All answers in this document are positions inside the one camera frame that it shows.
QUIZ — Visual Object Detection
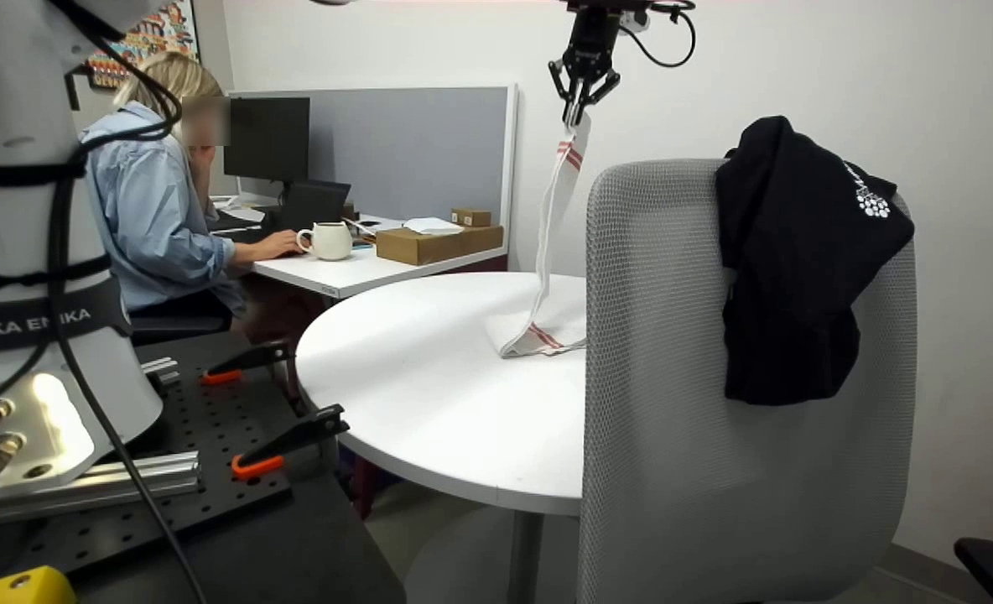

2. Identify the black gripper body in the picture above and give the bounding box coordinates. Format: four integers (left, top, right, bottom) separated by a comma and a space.
564, 8, 623, 73

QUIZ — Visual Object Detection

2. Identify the white and red towel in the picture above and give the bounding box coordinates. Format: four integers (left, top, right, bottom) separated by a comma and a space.
482, 112, 596, 361

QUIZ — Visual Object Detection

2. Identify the small cardboard box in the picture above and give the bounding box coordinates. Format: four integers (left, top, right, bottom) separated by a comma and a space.
447, 203, 497, 230

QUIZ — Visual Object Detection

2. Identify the gray partition panel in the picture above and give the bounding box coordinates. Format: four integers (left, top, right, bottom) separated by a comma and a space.
230, 85, 521, 271

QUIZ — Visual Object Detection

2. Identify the white paper sheet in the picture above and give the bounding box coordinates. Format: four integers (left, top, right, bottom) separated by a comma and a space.
403, 216, 470, 237

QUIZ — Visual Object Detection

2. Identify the large flat cardboard box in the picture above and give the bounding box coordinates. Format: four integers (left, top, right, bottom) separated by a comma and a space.
372, 220, 508, 268

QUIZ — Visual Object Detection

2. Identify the black garment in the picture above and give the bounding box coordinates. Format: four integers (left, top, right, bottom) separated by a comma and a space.
710, 115, 919, 409

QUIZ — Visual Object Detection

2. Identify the white mug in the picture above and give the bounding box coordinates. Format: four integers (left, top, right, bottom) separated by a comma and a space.
293, 219, 356, 266

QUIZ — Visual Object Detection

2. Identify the black laptop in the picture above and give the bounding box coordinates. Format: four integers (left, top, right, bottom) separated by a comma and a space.
261, 177, 356, 236

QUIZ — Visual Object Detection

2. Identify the black computer monitor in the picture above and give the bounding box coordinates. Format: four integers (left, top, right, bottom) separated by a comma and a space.
221, 93, 313, 188

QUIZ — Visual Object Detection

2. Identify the white paper stack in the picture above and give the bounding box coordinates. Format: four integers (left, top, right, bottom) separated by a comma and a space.
210, 191, 273, 227

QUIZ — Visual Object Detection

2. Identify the gray office chair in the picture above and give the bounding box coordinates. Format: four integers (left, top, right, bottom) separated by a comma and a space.
576, 154, 921, 604

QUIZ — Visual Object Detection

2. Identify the orange and black clamp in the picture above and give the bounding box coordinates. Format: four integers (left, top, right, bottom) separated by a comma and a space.
197, 340, 295, 391
226, 401, 353, 486

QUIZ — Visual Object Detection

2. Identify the woman in blue shirt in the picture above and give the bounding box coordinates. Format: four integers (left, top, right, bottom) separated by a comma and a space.
74, 48, 304, 324

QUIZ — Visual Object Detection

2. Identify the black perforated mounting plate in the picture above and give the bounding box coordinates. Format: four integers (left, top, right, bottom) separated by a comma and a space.
0, 351, 344, 583

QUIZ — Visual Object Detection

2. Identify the yellow object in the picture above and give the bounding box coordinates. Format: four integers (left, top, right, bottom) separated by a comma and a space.
0, 565, 79, 604

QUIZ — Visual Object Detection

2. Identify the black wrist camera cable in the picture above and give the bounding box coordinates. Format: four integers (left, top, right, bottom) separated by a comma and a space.
613, 0, 700, 73

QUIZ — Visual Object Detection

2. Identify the colourful wall poster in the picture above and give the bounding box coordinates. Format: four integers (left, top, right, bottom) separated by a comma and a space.
85, 0, 204, 93

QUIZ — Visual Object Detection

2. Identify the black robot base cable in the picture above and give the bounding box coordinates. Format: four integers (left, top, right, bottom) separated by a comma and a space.
39, 0, 210, 604

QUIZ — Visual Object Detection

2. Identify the silver aluminium rail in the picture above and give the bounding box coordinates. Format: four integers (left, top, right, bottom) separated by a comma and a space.
0, 448, 204, 529

